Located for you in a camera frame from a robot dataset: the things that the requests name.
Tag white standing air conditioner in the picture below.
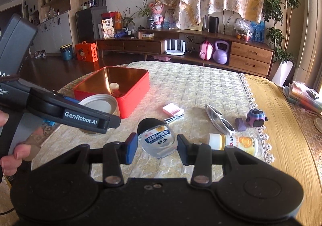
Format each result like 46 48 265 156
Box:
293 0 321 92

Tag blue gift bag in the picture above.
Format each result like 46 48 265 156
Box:
251 20 265 43

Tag tall green potted tree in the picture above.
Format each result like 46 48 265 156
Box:
262 0 301 86

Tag white round coaster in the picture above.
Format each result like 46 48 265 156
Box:
313 118 322 133

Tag white fan-shaped decoration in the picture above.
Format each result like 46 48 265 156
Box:
203 10 242 36

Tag white vitamin bottle yellow label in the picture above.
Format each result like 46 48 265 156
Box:
208 133 258 156

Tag silver nail clipper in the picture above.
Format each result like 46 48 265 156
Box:
164 114 184 124

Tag purple kettlebell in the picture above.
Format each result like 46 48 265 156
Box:
213 40 230 64

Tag black mini fridge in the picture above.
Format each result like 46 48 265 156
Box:
75 6 107 43

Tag white wifi router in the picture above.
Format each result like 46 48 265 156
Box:
164 39 186 56

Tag dark blue bucket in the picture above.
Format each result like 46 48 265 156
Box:
60 44 74 61

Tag pink plush doll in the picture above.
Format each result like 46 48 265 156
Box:
149 0 164 29

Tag red metal tin box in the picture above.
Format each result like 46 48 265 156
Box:
73 66 150 119

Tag round gold tin lid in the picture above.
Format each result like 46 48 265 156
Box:
78 93 121 136

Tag white garlic-shaped small object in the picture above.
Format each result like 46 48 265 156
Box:
109 83 120 93

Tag purple sheep toy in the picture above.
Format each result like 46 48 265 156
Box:
246 109 268 127

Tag blue rubber gloves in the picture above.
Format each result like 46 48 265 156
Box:
44 120 56 127

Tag person left hand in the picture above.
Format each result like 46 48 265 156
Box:
1 111 44 176

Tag small potted green plant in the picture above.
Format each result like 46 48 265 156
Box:
137 0 155 29

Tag pink small case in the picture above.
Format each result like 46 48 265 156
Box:
199 40 213 61

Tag stack of colourful folders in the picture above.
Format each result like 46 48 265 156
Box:
282 81 321 114

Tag orange gift bag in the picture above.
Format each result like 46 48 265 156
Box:
75 41 98 62

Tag white frame sunglasses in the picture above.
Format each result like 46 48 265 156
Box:
205 104 235 135

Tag purple small block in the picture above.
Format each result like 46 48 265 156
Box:
235 117 246 132

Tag wall shelving cabinet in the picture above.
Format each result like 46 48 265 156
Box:
23 0 83 56

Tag pink ridged small box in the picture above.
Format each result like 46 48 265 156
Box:
162 103 185 117

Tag cereal box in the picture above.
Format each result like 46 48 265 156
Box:
101 18 115 39

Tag black cylinder speaker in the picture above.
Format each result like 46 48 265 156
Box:
208 17 219 33

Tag bag of fruit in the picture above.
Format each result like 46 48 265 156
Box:
234 19 252 42

